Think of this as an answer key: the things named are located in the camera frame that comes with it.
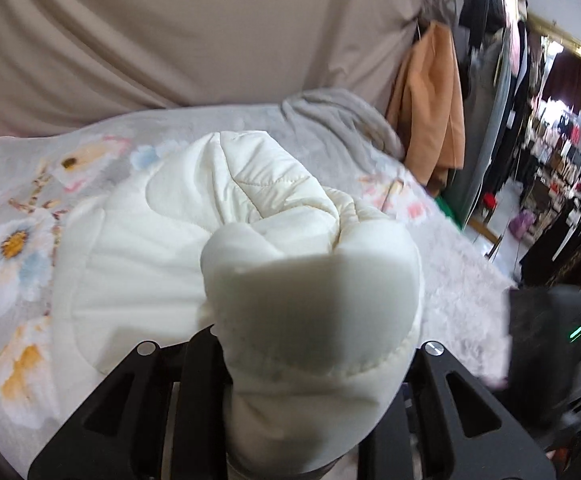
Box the orange hanging coat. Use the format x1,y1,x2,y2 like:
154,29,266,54
385,20,466,197

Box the purple bag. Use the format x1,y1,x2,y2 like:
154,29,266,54
511,210,535,240

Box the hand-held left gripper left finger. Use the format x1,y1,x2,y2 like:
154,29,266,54
28,325,232,480

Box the cream quilted jacket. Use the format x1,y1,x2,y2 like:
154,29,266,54
50,130,426,477

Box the dark hanging clothes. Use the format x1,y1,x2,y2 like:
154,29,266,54
457,0,534,228

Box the grey floral blanket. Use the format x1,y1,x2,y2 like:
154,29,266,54
0,105,464,466

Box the beige backdrop sheet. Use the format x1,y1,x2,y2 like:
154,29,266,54
0,0,439,143

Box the racks of clothes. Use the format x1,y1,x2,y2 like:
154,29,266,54
518,35,581,291

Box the grey fleece blanket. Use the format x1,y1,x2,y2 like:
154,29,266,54
280,87,406,161

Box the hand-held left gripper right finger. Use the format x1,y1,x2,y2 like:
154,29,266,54
358,340,557,480

